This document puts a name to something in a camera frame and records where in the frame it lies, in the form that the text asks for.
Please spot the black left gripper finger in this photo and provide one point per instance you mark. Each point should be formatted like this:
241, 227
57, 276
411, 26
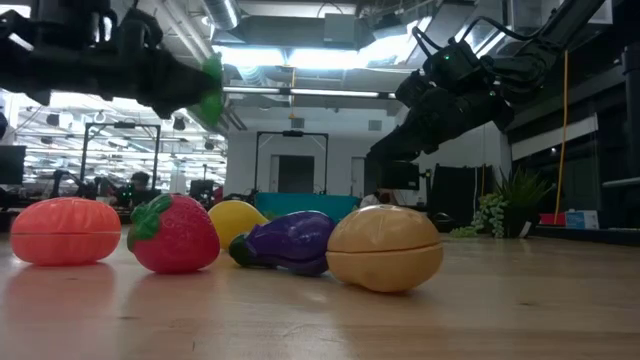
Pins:
175, 107
185, 82

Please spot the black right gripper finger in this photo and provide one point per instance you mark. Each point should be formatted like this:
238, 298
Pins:
405, 140
420, 154

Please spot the green toy cucumber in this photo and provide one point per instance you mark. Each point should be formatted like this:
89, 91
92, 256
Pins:
214, 100

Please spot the tan toy potato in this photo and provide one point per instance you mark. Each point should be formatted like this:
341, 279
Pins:
385, 250

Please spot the yellow toy lemon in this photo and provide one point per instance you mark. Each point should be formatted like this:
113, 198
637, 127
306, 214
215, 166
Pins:
232, 220

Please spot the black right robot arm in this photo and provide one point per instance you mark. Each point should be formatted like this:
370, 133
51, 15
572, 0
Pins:
560, 35

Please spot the black panel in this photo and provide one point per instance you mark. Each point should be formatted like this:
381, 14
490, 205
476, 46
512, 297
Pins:
460, 192

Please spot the person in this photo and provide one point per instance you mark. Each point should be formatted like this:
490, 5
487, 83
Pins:
140, 181
372, 200

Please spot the ceiling light tube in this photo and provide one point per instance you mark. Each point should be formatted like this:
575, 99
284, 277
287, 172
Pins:
325, 92

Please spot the potted succulent plant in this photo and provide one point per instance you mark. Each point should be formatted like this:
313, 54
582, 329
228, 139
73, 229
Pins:
515, 220

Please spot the blue plastic tub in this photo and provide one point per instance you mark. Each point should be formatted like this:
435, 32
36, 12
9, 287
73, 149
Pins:
310, 206

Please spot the dark computer monitor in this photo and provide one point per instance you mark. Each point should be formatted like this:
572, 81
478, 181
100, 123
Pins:
12, 165

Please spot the grey ceiling box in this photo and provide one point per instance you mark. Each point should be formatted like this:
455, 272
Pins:
340, 27

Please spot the large red toy strawberry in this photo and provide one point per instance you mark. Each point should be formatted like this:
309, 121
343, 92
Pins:
180, 240

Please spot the red container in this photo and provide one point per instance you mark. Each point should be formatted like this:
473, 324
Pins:
552, 219

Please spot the purple toy eggplant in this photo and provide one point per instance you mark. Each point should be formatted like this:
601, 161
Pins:
295, 240

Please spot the blue and white box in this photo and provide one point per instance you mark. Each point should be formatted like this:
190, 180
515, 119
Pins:
582, 219

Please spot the orange toy fruit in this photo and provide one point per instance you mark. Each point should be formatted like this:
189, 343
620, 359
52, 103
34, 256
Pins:
65, 230

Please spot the black wall monitor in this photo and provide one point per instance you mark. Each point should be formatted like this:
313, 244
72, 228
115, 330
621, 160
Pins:
400, 176

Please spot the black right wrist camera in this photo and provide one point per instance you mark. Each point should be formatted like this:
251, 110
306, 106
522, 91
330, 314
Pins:
452, 62

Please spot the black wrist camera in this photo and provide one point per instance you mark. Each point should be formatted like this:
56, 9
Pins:
452, 62
140, 30

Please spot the black metal frame stand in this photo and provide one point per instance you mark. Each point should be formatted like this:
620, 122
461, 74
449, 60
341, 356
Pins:
122, 125
292, 133

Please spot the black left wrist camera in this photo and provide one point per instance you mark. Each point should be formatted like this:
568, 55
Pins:
140, 30

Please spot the silver ventilation duct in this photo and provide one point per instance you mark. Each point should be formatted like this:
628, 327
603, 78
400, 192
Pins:
222, 12

